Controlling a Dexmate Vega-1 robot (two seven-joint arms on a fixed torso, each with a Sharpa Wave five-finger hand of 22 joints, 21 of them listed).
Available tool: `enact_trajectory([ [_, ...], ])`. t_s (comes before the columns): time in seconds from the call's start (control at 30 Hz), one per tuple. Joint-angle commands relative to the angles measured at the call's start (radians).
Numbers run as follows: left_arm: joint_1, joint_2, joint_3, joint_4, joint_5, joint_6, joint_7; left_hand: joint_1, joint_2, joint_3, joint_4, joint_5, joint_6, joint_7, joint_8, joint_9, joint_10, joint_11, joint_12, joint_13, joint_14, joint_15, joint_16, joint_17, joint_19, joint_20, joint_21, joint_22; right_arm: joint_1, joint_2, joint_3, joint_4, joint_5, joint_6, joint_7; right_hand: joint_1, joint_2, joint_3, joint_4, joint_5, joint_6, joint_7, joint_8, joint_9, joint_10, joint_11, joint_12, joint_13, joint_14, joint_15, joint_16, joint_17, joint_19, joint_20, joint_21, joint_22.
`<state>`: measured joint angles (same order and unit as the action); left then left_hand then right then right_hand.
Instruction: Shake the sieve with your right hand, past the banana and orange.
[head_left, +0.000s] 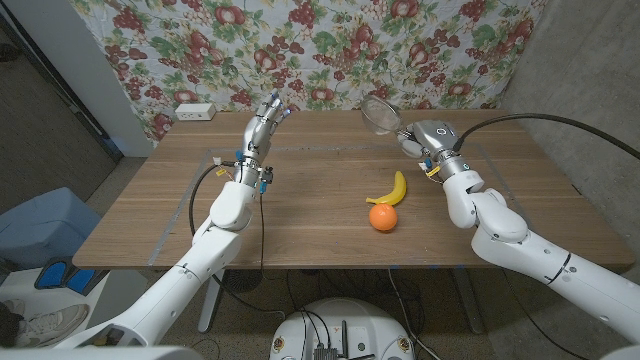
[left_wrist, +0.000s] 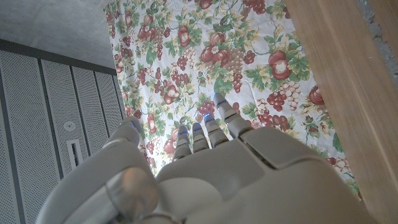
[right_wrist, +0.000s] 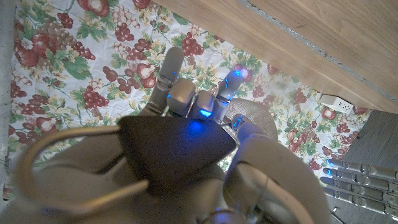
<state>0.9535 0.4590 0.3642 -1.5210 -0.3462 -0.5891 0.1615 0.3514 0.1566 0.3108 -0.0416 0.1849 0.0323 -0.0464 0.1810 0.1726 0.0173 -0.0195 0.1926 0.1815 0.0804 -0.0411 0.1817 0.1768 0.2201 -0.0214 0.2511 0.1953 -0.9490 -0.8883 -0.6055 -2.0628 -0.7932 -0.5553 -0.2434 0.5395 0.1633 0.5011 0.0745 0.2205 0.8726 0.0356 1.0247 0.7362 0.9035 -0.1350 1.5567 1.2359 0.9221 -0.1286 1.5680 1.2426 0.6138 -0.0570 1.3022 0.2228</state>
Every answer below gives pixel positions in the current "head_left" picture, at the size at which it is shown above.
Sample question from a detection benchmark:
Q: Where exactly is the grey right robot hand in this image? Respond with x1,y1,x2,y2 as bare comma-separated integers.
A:
397,119,462,161

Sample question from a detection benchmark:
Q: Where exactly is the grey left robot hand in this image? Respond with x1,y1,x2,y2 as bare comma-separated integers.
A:
242,91,293,162

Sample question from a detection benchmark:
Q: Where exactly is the metal mesh sieve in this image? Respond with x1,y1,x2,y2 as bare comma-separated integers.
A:
359,93,405,137

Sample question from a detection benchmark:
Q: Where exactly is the yellow banana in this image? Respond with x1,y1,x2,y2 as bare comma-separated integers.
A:
365,170,408,207

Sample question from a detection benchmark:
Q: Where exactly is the white power strip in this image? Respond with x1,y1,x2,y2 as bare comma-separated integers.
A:
174,102,218,122

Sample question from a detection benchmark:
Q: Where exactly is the orange fruit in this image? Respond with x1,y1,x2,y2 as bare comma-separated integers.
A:
368,203,400,233

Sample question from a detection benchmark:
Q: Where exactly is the black round disc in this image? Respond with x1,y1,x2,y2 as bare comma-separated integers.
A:
223,269,265,295

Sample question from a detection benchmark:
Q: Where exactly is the white table leg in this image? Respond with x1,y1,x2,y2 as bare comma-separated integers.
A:
197,268,227,335
451,267,487,336

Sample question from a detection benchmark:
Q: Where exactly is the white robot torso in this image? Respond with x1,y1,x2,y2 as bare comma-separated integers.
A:
268,298,417,360

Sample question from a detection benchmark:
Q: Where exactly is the blue-grey storage bin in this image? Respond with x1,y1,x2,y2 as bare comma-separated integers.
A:
0,187,102,272

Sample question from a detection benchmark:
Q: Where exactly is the black item with blue pads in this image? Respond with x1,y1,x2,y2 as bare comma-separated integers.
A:
33,256,109,294

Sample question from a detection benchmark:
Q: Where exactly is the white sneaker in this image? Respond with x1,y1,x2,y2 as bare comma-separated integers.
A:
0,298,26,318
14,303,91,349

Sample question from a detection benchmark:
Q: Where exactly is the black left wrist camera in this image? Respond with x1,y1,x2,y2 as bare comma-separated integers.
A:
257,166,275,196

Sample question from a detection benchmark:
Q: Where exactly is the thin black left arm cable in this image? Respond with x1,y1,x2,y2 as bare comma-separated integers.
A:
257,192,267,274

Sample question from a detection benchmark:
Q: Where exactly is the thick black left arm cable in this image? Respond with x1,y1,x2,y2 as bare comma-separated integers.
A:
188,159,289,321

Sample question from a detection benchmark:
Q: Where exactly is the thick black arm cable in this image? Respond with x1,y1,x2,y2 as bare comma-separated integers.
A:
451,112,640,161
188,159,289,321

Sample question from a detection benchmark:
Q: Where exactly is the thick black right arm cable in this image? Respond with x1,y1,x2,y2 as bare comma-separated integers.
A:
451,112,640,161

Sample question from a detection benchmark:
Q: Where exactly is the grey floor cable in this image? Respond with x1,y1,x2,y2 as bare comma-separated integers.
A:
386,268,442,360

